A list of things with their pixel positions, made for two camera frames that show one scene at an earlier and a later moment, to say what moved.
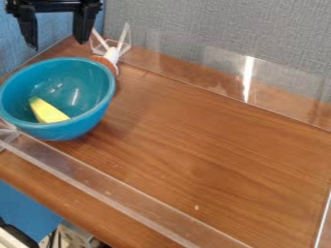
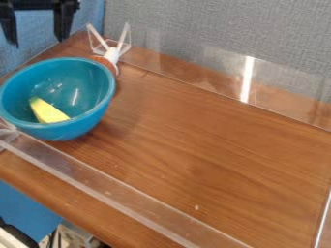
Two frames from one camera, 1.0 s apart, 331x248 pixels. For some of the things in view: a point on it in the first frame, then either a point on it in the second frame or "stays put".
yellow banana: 46,112 stays put
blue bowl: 54,98 stays put
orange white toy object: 111,55 stays put
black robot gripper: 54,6 -> 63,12
